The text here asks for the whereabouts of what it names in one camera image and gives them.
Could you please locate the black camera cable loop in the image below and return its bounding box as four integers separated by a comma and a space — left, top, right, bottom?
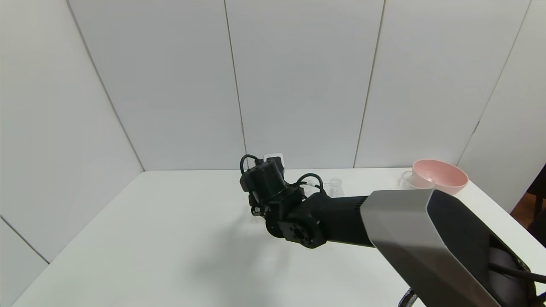
239, 154, 260, 174

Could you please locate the braided black arm cable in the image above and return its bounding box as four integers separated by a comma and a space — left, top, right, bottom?
398, 288, 421, 307

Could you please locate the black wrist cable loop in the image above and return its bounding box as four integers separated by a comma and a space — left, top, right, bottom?
295, 173, 325, 193

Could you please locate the dark furniture beside table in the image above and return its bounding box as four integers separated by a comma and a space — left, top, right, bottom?
526, 164, 546, 248

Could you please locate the black and white wrist camera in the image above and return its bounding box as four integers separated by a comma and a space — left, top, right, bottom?
263, 153, 285, 172

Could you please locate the pink plastic bowl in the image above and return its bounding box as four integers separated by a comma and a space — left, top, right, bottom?
412, 159, 469, 196

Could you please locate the clear glass beaker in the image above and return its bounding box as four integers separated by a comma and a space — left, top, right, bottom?
400, 171, 434, 191

